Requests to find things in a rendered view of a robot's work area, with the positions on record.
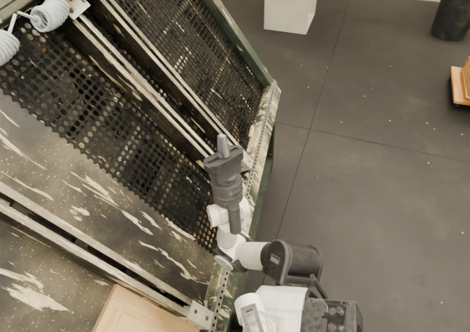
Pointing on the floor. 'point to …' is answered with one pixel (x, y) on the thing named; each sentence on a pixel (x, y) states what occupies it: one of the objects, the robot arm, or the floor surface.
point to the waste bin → (453, 12)
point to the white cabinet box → (289, 5)
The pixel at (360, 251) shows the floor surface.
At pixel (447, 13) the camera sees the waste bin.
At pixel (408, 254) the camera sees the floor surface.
